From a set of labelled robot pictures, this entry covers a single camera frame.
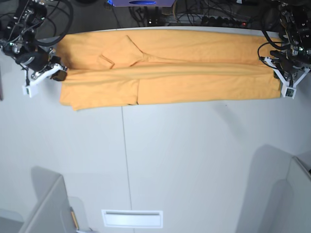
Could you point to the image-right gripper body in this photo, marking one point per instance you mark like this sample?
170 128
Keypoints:
289 64

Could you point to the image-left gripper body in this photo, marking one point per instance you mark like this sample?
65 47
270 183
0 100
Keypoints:
38 60

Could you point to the orange T-shirt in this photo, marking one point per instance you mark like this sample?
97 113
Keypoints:
139 67

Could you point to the black power strip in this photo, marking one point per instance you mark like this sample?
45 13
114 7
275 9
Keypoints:
222 22

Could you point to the blue grey device box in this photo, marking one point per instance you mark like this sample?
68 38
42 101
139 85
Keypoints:
148 3

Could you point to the orange pencil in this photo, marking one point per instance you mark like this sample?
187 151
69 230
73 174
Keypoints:
74 220

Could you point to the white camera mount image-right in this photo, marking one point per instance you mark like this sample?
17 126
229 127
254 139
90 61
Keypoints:
289 85

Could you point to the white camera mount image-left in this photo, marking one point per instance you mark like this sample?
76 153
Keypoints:
30 87

